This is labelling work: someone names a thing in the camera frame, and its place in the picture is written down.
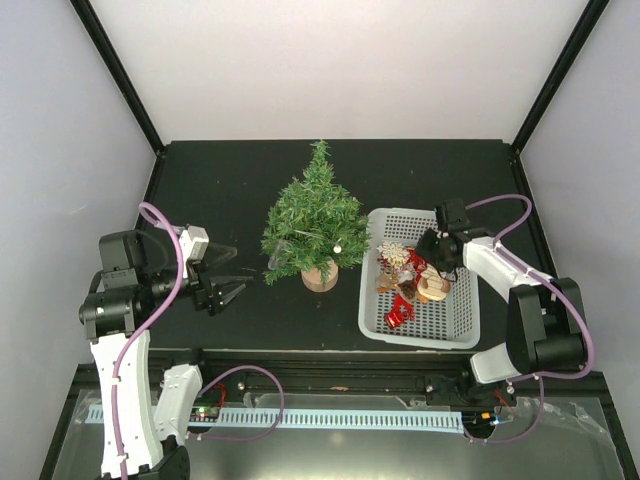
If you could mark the right black frame post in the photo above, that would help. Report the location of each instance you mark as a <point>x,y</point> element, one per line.
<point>574,44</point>

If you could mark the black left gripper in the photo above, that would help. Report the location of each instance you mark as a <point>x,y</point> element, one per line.
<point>209,296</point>

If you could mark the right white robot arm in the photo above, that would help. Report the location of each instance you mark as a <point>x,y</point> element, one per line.
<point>546,331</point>

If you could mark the white slotted cable duct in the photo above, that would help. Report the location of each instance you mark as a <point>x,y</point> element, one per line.
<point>378,420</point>

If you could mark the white string lights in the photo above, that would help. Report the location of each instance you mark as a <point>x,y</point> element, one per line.
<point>314,213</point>

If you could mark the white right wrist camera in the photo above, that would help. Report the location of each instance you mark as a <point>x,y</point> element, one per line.
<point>452,217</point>

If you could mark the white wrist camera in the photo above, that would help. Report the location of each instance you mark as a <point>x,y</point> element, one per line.
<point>452,217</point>
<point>193,241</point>

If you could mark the left black frame post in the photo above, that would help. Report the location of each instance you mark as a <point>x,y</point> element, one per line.
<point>101,41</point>

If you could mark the right circuit board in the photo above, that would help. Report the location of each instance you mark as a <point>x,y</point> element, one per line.
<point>498,415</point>

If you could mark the white snowflake ornament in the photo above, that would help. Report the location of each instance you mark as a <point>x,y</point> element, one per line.
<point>394,253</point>

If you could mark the small green christmas tree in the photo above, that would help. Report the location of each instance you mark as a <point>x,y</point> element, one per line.
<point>308,256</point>

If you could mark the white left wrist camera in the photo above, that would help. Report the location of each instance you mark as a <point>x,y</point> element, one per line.
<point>193,241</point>

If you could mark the red reindeer ornament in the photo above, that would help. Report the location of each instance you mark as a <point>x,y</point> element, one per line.
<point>400,304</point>

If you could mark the snowman ornament with hat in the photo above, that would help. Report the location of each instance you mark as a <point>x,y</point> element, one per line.
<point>432,286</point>

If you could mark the left green circuit board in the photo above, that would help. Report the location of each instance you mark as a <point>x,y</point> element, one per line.
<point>205,414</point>

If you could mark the white perforated plastic basket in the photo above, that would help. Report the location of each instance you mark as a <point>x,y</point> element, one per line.
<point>450,324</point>

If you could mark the red gift box ornament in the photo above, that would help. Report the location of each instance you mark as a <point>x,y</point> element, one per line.
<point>394,319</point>

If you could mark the clear light battery box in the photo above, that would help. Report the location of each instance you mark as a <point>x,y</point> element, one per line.
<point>280,256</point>

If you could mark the black frame post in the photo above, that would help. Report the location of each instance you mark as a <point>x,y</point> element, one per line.
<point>574,44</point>
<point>101,41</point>

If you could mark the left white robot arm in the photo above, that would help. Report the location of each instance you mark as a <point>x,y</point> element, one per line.
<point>145,438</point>

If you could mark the red star ornament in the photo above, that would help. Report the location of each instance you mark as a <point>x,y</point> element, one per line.
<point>415,263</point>

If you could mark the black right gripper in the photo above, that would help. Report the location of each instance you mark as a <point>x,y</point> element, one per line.
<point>422,245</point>

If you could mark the pine cone ornament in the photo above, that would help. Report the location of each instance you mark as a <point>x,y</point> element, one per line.
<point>408,290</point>

